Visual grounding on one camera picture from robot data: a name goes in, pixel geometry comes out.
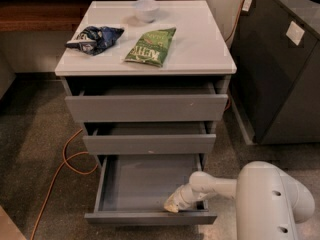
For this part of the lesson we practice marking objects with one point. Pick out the green chip bag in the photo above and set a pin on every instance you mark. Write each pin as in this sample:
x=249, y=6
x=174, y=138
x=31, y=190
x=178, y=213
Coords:
x=152, y=47

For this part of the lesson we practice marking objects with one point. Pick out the white bowl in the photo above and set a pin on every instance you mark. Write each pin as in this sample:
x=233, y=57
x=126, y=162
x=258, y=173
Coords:
x=146, y=10

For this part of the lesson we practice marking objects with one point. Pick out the grey top drawer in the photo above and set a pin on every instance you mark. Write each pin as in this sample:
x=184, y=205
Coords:
x=159, y=104

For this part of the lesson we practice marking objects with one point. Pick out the grey drawer cabinet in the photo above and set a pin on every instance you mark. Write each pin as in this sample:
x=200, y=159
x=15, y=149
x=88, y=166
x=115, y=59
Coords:
x=198, y=53

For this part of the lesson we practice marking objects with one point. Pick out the white label sticker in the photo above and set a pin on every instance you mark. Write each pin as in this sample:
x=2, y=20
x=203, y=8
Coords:
x=295, y=33

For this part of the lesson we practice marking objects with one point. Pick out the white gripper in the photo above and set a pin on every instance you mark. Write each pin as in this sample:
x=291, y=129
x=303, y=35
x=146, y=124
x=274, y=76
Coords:
x=184, y=196

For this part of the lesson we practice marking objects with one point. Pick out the dark grey bin cabinet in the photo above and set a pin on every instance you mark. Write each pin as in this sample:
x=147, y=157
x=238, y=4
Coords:
x=277, y=84

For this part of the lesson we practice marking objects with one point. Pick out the grey middle drawer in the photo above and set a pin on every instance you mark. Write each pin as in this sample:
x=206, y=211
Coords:
x=148, y=138

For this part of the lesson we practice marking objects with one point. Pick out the blue chip bag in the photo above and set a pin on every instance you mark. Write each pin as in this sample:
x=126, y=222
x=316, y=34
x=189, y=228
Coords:
x=95, y=40

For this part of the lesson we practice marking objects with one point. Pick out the grey bottom drawer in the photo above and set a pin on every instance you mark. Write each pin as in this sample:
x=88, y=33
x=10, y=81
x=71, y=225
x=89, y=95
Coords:
x=133, y=188

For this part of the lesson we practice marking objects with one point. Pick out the white cable tag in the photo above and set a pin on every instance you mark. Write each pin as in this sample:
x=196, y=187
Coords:
x=246, y=5

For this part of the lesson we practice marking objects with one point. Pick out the wooden bench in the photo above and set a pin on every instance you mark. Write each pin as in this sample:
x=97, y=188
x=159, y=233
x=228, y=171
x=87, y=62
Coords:
x=43, y=15

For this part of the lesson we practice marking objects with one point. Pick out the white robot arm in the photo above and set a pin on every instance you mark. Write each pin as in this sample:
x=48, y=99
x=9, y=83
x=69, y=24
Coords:
x=269, y=203

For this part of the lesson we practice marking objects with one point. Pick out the grey drawer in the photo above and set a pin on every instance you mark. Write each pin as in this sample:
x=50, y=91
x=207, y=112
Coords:
x=133, y=188
x=159, y=104
x=148, y=138

